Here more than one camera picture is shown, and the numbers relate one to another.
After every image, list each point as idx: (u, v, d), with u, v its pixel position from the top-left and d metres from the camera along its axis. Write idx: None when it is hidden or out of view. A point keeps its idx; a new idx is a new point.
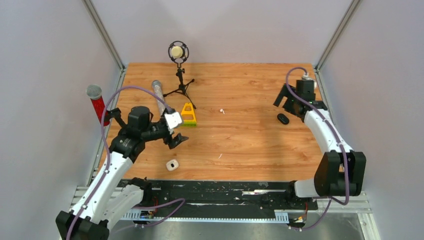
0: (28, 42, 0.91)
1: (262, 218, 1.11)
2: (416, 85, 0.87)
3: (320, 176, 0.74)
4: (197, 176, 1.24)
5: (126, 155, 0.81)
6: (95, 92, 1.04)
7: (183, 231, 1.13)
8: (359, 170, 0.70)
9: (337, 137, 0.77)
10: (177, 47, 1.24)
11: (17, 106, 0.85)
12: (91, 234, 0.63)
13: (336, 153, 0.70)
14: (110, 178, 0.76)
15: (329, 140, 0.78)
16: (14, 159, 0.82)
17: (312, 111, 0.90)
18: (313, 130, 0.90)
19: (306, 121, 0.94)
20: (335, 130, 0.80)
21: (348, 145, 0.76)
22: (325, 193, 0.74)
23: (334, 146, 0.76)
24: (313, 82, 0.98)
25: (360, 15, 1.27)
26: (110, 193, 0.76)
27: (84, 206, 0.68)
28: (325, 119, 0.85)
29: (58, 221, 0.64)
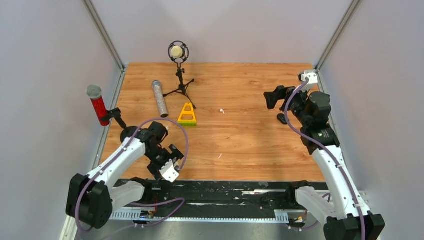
0: (27, 41, 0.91)
1: (262, 218, 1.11)
2: (416, 85, 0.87)
3: (331, 235, 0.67)
4: (197, 175, 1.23)
5: (142, 141, 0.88)
6: (95, 91, 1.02)
7: (183, 231, 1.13)
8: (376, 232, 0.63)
9: (355, 196, 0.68)
10: (177, 47, 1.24)
11: (18, 105, 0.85)
12: (101, 200, 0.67)
13: (353, 219, 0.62)
14: (126, 156, 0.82)
15: (344, 197, 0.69)
16: (14, 158, 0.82)
17: (322, 151, 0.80)
18: (322, 170, 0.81)
19: (314, 157, 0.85)
20: (352, 186, 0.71)
21: (365, 206, 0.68)
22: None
23: (350, 208, 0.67)
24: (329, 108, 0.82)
25: (361, 15, 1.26)
26: (122, 170, 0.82)
27: (100, 171, 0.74)
28: (339, 166, 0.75)
29: (73, 183, 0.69)
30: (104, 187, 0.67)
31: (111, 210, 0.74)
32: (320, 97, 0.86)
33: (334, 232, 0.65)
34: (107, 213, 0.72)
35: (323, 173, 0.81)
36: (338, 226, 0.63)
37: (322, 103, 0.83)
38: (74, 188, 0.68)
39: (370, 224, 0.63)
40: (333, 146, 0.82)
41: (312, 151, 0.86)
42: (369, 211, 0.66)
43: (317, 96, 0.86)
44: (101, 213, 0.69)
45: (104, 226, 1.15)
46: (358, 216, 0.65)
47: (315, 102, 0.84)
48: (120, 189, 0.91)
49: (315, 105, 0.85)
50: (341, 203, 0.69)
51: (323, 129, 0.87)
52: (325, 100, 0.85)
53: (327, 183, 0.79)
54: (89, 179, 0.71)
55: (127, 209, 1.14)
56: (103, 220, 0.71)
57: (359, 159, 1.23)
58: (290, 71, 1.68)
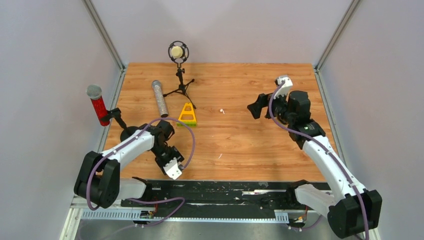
0: (27, 42, 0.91)
1: (262, 218, 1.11)
2: (416, 85, 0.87)
3: (336, 221, 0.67)
4: (197, 175, 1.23)
5: (152, 133, 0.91)
6: (95, 91, 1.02)
7: (183, 230, 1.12)
8: (376, 209, 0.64)
9: (348, 177, 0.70)
10: (177, 47, 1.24)
11: (17, 106, 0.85)
12: (112, 177, 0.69)
13: (351, 199, 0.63)
14: (136, 142, 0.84)
15: (339, 180, 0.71)
16: (13, 158, 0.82)
17: (310, 142, 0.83)
18: (315, 160, 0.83)
19: (305, 149, 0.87)
20: (344, 168, 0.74)
21: (360, 185, 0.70)
22: (344, 237, 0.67)
23: (347, 188, 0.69)
24: (308, 100, 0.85)
25: (361, 15, 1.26)
26: (131, 156, 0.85)
27: (114, 151, 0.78)
28: (328, 152, 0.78)
29: (86, 158, 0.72)
30: (116, 164, 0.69)
31: (118, 192, 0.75)
32: (297, 93, 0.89)
33: (339, 217, 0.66)
34: (115, 195, 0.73)
35: (316, 163, 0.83)
36: (339, 209, 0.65)
37: (300, 98, 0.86)
38: (88, 163, 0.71)
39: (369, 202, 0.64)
40: (320, 136, 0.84)
41: (302, 144, 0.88)
42: (364, 190, 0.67)
43: (295, 93, 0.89)
44: (110, 192, 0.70)
45: (104, 226, 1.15)
46: (356, 196, 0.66)
47: (294, 99, 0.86)
48: (123, 181, 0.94)
49: (295, 102, 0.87)
50: (338, 186, 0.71)
51: (308, 123, 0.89)
52: (302, 95, 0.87)
53: (323, 172, 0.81)
54: (102, 156, 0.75)
55: (127, 209, 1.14)
56: (108, 202, 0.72)
57: (359, 159, 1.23)
58: (290, 70, 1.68)
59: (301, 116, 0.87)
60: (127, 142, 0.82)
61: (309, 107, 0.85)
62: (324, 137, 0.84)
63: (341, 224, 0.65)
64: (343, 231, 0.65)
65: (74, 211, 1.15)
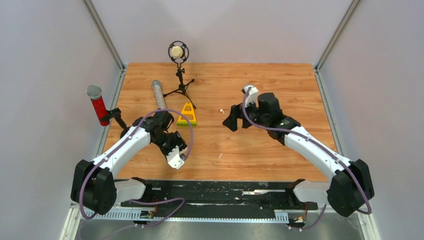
0: (27, 42, 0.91)
1: (262, 218, 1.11)
2: (416, 85, 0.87)
3: (337, 200, 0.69)
4: (197, 175, 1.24)
5: (147, 130, 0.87)
6: (95, 91, 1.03)
7: (183, 230, 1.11)
8: (367, 177, 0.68)
9: (332, 154, 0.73)
10: (177, 47, 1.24)
11: (17, 106, 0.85)
12: (105, 187, 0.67)
13: (342, 173, 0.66)
14: (129, 144, 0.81)
15: (325, 160, 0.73)
16: (13, 158, 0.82)
17: (289, 134, 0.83)
18: (300, 150, 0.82)
19: (288, 144, 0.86)
20: (326, 147, 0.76)
21: (345, 158, 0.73)
22: (348, 214, 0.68)
23: (335, 166, 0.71)
24: (275, 98, 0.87)
25: (361, 15, 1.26)
26: (127, 158, 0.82)
27: (105, 158, 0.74)
28: (308, 138, 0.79)
29: (78, 168, 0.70)
30: (108, 174, 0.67)
31: (115, 197, 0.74)
32: (262, 95, 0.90)
33: (338, 195, 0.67)
34: (111, 201, 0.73)
35: (300, 153, 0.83)
36: (335, 187, 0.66)
37: (267, 98, 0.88)
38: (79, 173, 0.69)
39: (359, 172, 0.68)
40: (297, 127, 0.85)
41: (282, 141, 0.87)
42: (350, 162, 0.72)
43: (260, 96, 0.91)
44: (106, 199, 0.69)
45: (104, 226, 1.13)
46: (345, 169, 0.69)
47: (263, 101, 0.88)
48: (123, 184, 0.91)
49: (265, 103, 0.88)
50: (326, 166, 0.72)
51: (282, 119, 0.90)
52: (268, 95, 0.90)
53: (309, 159, 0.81)
54: (94, 165, 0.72)
55: (127, 209, 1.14)
56: (106, 208, 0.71)
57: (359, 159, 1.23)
58: (290, 70, 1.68)
59: (273, 115, 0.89)
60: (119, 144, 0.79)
61: (278, 104, 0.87)
62: (300, 128, 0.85)
63: (341, 201, 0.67)
64: (346, 208, 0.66)
65: (74, 211, 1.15)
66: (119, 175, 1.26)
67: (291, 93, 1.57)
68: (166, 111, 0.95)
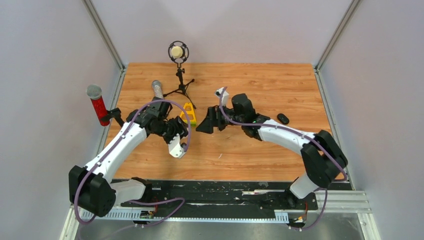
0: (27, 42, 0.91)
1: (262, 218, 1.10)
2: (416, 84, 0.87)
3: (313, 172, 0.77)
4: (197, 175, 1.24)
5: (142, 126, 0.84)
6: (95, 91, 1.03)
7: (183, 231, 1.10)
8: (333, 144, 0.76)
9: (297, 132, 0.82)
10: (177, 47, 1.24)
11: (17, 106, 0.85)
12: (101, 192, 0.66)
13: (309, 145, 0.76)
14: (123, 145, 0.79)
15: (293, 138, 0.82)
16: (13, 158, 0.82)
17: (262, 127, 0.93)
18: (274, 140, 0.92)
19: (263, 137, 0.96)
20: (292, 129, 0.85)
21: (310, 133, 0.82)
22: (328, 184, 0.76)
23: (301, 141, 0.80)
24: (247, 98, 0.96)
25: (360, 15, 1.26)
26: (122, 158, 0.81)
27: (97, 163, 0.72)
28: (276, 126, 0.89)
29: (71, 174, 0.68)
30: (102, 180, 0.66)
31: (114, 199, 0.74)
32: (236, 97, 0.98)
33: (312, 168, 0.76)
34: (111, 202, 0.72)
35: (276, 142, 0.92)
36: (306, 159, 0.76)
37: (241, 100, 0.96)
38: (73, 180, 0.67)
39: (323, 141, 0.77)
40: (267, 120, 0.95)
41: (259, 136, 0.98)
42: (314, 134, 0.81)
43: (234, 98, 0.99)
44: (105, 202, 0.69)
45: (104, 226, 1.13)
46: (311, 141, 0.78)
47: (237, 103, 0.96)
48: (121, 184, 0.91)
49: (239, 105, 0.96)
50: (295, 144, 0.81)
51: (256, 116, 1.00)
52: (241, 97, 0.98)
53: (284, 145, 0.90)
54: (87, 171, 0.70)
55: (127, 209, 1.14)
56: (106, 210, 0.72)
57: (359, 159, 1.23)
58: (290, 71, 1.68)
59: (248, 115, 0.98)
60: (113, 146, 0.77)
61: (251, 104, 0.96)
62: (271, 120, 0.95)
63: (316, 172, 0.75)
64: (323, 177, 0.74)
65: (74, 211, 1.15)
66: (119, 175, 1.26)
67: (291, 93, 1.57)
68: (161, 101, 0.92)
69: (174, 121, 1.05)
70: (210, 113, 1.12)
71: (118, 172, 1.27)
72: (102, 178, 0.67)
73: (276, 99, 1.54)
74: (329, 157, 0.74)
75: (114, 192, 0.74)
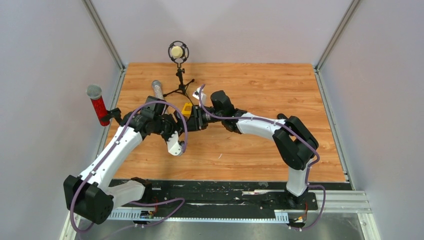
0: (27, 42, 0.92)
1: (262, 218, 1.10)
2: (416, 84, 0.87)
3: (286, 156, 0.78)
4: (197, 176, 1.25)
5: (137, 130, 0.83)
6: (95, 91, 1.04)
7: (183, 231, 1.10)
8: (302, 127, 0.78)
9: (269, 120, 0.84)
10: (177, 47, 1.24)
11: (17, 106, 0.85)
12: (97, 201, 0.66)
13: (280, 130, 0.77)
14: (117, 151, 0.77)
15: (267, 127, 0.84)
16: (13, 158, 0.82)
17: (239, 120, 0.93)
18: (253, 132, 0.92)
19: (242, 130, 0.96)
20: (264, 117, 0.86)
21: (280, 120, 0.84)
22: (301, 167, 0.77)
23: (274, 128, 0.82)
24: (224, 94, 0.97)
25: (360, 15, 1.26)
26: (118, 165, 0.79)
27: (92, 172, 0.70)
28: (252, 117, 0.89)
29: (66, 184, 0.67)
30: (98, 190, 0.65)
31: (112, 204, 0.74)
32: (214, 94, 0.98)
33: (284, 151, 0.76)
34: (108, 209, 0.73)
35: (255, 133, 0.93)
36: (278, 144, 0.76)
37: (220, 97, 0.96)
38: (68, 189, 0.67)
39: (293, 125, 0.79)
40: (245, 114, 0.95)
41: (239, 130, 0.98)
42: (285, 120, 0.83)
43: (213, 95, 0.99)
44: (102, 210, 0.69)
45: (104, 226, 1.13)
46: (282, 126, 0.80)
47: (216, 100, 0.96)
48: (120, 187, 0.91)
49: (218, 102, 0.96)
50: (269, 132, 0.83)
51: (235, 112, 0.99)
52: (220, 93, 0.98)
53: (262, 136, 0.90)
54: (82, 180, 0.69)
55: (127, 209, 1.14)
56: (104, 216, 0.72)
57: (359, 159, 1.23)
58: (290, 71, 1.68)
59: (227, 110, 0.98)
60: (107, 154, 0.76)
61: (229, 100, 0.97)
62: (247, 113, 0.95)
63: (290, 156, 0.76)
64: (296, 160, 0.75)
65: None
66: (119, 175, 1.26)
67: (291, 93, 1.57)
68: (155, 102, 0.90)
69: (171, 118, 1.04)
70: (194, 112, 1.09)
71: (118, 172, 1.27)
72: (97, 187, 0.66)
73: (276, 99, 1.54)
74: (301, 141, 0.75)
75: (111, 198, 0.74)
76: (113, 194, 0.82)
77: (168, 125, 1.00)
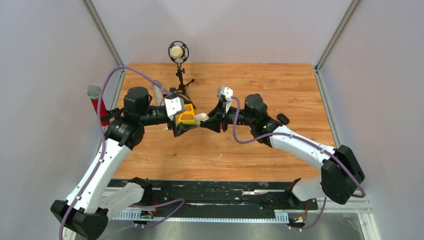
0: (27, 42, 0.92)
1: (262, 218, 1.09)
2: (416, 84, 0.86)
3: (330, 189, 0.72)
4: (196, 175, 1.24)
5: (122, 143, 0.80)
6: (95, 91, 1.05)
7: (183, 231, 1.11)
8: (353, 160, 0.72)
9: (317, 145, 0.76)
10: (177, 47, 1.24)
11: (17, 105, 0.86)
12: (85, 227, 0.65)
13: (329, 161, 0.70)
14: (102, 171, 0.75)
15: (312, 152, 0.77)
16: (13, 158, 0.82)
17: (275, 135, 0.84)
18: (286, 148, 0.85)
19: (273, 144, 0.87)
20: (308, 139, 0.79)
21: (328, 147, 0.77)
22: (345, 201, 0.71)
23: (321, 156, 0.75)
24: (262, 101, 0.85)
25: (360, 15, 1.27)
26: (105, 183, 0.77)
27: (77, 197, 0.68)
28: (291, 135, 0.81)
29: (54, 209, 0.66)
30: (84, 217, 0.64)
31: (106, 220, 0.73)
32: (250, 99, 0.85)
33: (331, 184, 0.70)
34: (102, 225, 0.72)
35: (289, 151, 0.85)
36: (326, 176, 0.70)
37: (256, 104, 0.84)
38: (57, 213, 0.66)
39: (343, 156, 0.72)
40: (279, 127, 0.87)
41: (269, 141, 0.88)
42: (333, 148, 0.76)
43: (247, 100, 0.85)
44: (93, 230, 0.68)
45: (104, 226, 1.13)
46: (331, 157, 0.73)
47: (252, 107, 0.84)
48: (117, 194, 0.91)
49: (253, 109, 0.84)
50: (313, 158, 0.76)
51: (267, 121, 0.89)
52: (255, 99, 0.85)
53: (298, 156, 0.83)
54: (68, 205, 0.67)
55: (127, 209, 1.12)
56: (101, 231, 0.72)
57: (359, 159, 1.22)
58: (290, 71, 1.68)
59: (261, 119, 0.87)
60: (92, 175, 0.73)
61: (266, 108, 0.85)
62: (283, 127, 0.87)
63: (336, 190, 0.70)
64: (341, 195, 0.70)
65: None
66: (119, 175, 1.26)
67: (291, 92, 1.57)
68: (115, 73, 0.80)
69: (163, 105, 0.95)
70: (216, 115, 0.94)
71: (118, 172, 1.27)
72: (83, 215, 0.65)
73: (276, 99, 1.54)
74: (350, 176, 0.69)
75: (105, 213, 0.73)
76: (107, 206, 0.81)
77: (163, 114, 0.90)
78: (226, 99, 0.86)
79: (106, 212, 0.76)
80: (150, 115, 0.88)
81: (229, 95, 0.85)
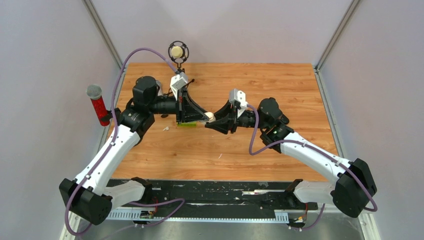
0: (28, 42, 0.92)
1: (262, 218, 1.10)
2: (416, 85, 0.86)
3: (343, 202, 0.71)
4: (196, 175, 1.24)
5: (134, 130, 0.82)
6: (95, 91, 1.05)
7: (183, 231, 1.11)
8: (368, 174, 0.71)
9: (332, 158, 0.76)
10: (177, 47, 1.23)
11: (18, 106, 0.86)
12: (92, 206, 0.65)
13: (345, 175, 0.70)
14: (112, 153, 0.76)
15: (326, 164, 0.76)
16: (13, 158, 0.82)
17: (286, 143, 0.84)
18: (297, 157, 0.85)
19: (284, 151, 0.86)
20: (323, 151, 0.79)
21: (344, 160, 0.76)
22: (357, 215, 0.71)
23: (336, 169, 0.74)
24: (278, 108, 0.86)
25: (361, 15, 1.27)
26: (114, 167, 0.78)
27: (86, 176, 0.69)
28: (304, 144, 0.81)
29: (62, 187, 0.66)
30: (92, 195, 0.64)
31: (110, 206, 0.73)
32: (265, 105, 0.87)
33: (343, 197, 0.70)
34: (106, 211, 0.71)
35: (299, 159, 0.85)
36: (341, 190, 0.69)
37: (271, 110, 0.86)
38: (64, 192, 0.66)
39: (358, 171, 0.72)
40: (290, 134, 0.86)
41: (279, 148, 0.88)
42: (349, 162, 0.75)
43: (263, 105, 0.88)
44: (98, 213, 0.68)
45: (104, 226, 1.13)
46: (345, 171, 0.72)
47: (267, 113, 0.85)
48: (120, 188, 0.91)
49: (268, 114, 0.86)
50: (327, 170, 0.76)
51: (278, 126, 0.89)
52: (270, 105, 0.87)
53: (310, 166, 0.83)
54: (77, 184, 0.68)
55: (127, 209, 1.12)
56: (104, 217, 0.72)
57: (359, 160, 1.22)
58: (290, 71, 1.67)
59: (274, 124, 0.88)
60: (102, 156, 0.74)
61: (281, 114, 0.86)
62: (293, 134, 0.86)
63: (349, 204, 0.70)
64: (354, 209, 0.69)
65: None
66: (119, 175, 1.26)
67: (291, 93, 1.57)
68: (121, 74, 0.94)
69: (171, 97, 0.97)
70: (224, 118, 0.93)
71: (118, 172, 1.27)
72: (92, 193, 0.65)
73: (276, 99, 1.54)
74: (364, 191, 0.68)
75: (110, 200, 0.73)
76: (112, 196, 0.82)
77: (170, 103, 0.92)
78: (241, 106, 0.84)
79: (110, 198, 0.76)
80: (158, 104, 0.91)
81: (242, 101, 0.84)
